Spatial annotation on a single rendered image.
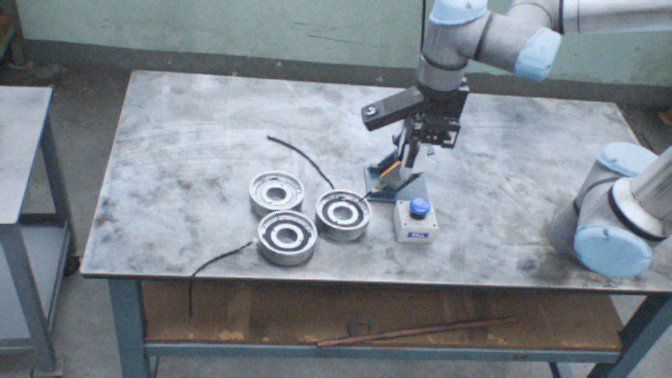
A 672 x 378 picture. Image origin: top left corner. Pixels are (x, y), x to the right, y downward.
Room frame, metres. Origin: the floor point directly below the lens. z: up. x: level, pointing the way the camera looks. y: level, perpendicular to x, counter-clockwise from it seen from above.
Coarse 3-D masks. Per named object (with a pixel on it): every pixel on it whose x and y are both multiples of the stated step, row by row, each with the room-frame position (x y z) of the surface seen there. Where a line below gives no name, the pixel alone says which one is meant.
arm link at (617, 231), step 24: (648, 168) 0.83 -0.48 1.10; (600, 192) 0.88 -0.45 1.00; (624, 192) 0.82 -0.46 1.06; (648, 192) 0.80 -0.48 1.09; (600, 216) 0.81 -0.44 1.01; (624, 216) 0.79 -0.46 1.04; (648, 216) 0.78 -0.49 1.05; (576, 240) 0.79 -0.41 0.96; (600, 240) 0.77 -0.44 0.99; (624, 240) 0.76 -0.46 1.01; (648, 240) 0.77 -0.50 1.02; (600, 264) 0.77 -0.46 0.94; (624, 264) 0.76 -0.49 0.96; (648, 264) 0.75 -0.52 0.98
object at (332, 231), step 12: (336, 192) 0.94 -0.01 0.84; (348, 192) 0.94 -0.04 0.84; (324, 204) 0.90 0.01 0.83; (336, 204) 0.91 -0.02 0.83; (348, 204) 0.92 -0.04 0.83; (360, 204) 0.92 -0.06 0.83; (348, 216) 0.91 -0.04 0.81; (324, 228) 0.85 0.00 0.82; (336, 228) 0.84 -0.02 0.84; (348, 228) 0.84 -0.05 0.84; (360, 228) 0.85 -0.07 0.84; (348, 240) 0.85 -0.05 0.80
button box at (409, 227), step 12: (396, 204) 0.93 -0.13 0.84; (408, 204) 0.93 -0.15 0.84; (432, 204) 0.94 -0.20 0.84; (396, 216) 0.91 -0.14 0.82; (408, 216) 0.90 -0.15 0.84; (420, 216) 0.90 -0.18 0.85; (432, 216) 0.91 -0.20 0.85; (396, 228) 0.89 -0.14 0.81; (408, 228) 0.87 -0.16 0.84; (420, 228) 0.87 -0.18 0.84; (432, 228) 0.88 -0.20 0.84; (408, 240) 0.87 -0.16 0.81; (420, 240) 0.87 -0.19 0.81; (432, 240) 0.88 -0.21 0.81
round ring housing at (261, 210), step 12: (252, 180) 0.92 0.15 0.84; (264, 180) 0.94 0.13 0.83; (288, 180) 0.95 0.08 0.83; (252, 192) 0.90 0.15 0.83; (264, 192) 0.91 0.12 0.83; (276, 192) 0.93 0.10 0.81; (288, 192) 0.92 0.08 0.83; (300, 192) 0.93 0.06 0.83; (252, 204) 0.88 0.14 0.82; (276, 204) 0.88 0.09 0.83; (300, 204) 0.89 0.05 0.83; (264, 216) 0.86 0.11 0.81
